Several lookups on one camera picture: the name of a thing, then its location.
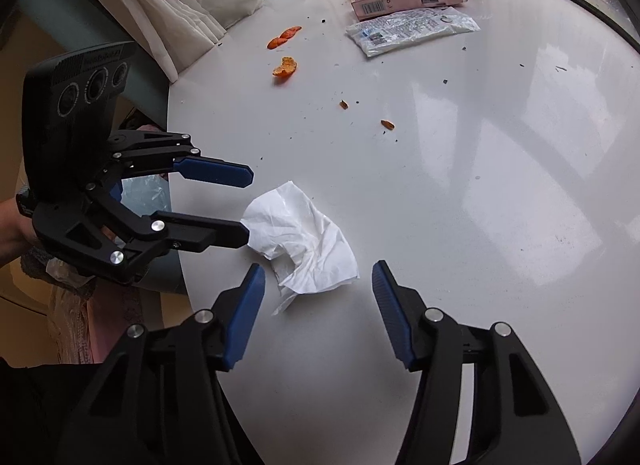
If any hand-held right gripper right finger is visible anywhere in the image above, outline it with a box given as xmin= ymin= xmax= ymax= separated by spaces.
xmin=371 ymin=260 xmax=583 ymax=465

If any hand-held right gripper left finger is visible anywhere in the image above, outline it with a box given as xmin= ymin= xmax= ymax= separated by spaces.
xmin=55 ymin=263 xmax=266 ymax=465

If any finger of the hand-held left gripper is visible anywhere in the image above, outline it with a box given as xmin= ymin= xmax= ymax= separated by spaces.
xmin=97 ymin=131 xmax=254 ymax=190
xmin=85 ymin=184 xmax=251 ymax=286

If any clear plastic bin liner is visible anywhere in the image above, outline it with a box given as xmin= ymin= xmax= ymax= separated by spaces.
xmin=117 ymin=172 xmax=173 ymax=218

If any white tissue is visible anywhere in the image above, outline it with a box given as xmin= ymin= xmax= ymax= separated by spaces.
xmin=240 ymin=181 xmax=361 ymax=317

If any person's left forearm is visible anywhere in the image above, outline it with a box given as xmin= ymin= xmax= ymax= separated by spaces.
xmin=0 ymin=197 xmax=36 ymax=268

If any orange peel piece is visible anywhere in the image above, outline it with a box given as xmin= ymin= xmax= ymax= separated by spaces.
xmin=272 ymin=56 xmax=299 ymax=80
xmin=266 ymin=25 xmax=303 ymax=50

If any pink cloth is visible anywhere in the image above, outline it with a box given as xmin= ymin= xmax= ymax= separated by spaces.
xmin=45 ymin=245 xmax=121 ymax=366

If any clear printed plastic packet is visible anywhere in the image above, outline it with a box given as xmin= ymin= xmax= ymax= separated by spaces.
xmin=345 ymin=6 xmax=482 ymax=58

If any pink cardboard box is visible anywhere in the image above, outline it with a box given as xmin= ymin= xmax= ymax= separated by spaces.
xmin=350 ymin=0 xmax=471 ymax=20

